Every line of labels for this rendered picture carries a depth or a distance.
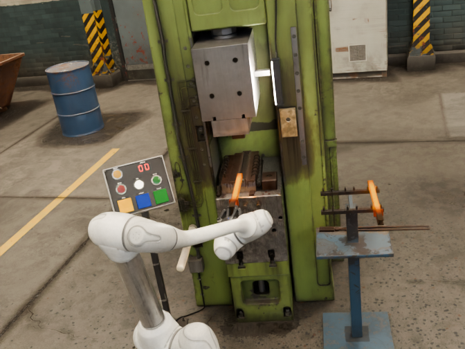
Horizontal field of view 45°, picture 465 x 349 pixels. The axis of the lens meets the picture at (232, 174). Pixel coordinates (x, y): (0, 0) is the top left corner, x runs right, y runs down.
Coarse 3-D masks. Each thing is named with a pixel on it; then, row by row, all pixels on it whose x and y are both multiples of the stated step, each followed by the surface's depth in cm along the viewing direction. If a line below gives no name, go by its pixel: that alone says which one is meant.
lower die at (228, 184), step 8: (256, 152) 353; (232, 160) 350; (240, 160) 346; (248, 160) 342; (256, 160) 342; (232, 168) 336; (240, 168) 332; (248, 168) 332; (256, 168) 331; (232, 176) 326; (248, 176) 323; (256, 176) 327; (224, 184) 321; (232, 184) 320; (248, 184) 319; (224, 192) 323; (232, 192) 322; (240, 192) 322
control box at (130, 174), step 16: (144, 160) 311; (160, 160) 313; (112, 176) 305; (128, 176) 308; (144, 176) 310; (160, 176) 311; (112, 192) 304; (128, 192) 306; (144, 192) 308; (144, 208) 307
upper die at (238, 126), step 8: (216, 120) 304; (224, 120) 304; (232, 120) 303; (240, 120) 303; (248, 120) 309; (216, 128) 306; (224, 128) 306; (232, 128) 305; (240, 128) 305; (248, 128) 306; (216, 136) 308
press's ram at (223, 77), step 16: (240, 32) 315; (192, 48) 290; (208, 48) 288; (224, 48) 287; (240, 48) 286; (208, 64) 293; (224, 64) 291; (240, 64) 290; (256, 64) 327; (208, 80) 295; (224, 80) 294; (240, 80) 293; (256, 80) 319; (208, 96) 299; (224, 96) 298; (240, 96) 297; (256, 96) 311; (208, 112) 303; (224, 112) 302; (240, 112) 301; (256, 112) 303
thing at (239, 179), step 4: (240, 176) 307; (236, 180) 302; (240, 180) 301; (236, 184) 297; (240, 184) 299; (236, 188) 292; (236, 192) 288; (232, 196) 284; (236, 196) 284; (232, 200) 277; (236, 200) 278; (232, 204) 273; (232, 208) 272; (232, 212) 272
